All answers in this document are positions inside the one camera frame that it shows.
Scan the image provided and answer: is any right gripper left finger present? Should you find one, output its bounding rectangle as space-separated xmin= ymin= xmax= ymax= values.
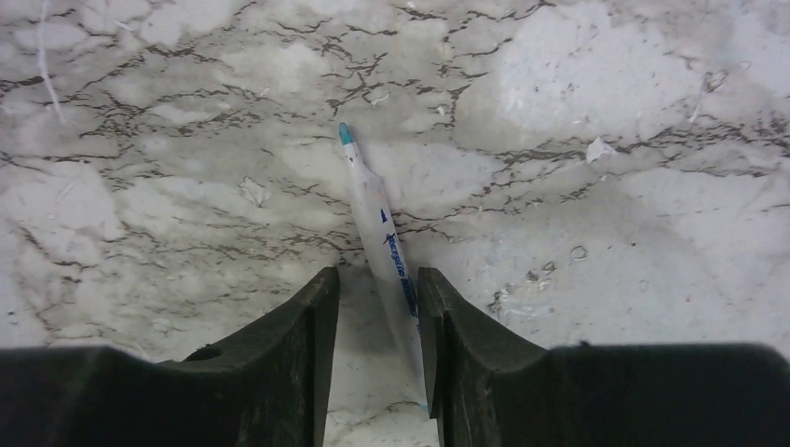
xmin=1 ymin=267 xmax=340 ymax=446

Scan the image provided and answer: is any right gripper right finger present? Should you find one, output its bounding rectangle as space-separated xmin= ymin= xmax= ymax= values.
xmin=417 ymin=267 xmax=789 ymax=446

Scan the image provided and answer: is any white pen brown tip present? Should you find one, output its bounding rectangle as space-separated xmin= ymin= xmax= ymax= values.
xmin=338 ymin=122 xmax=429 ymax=410

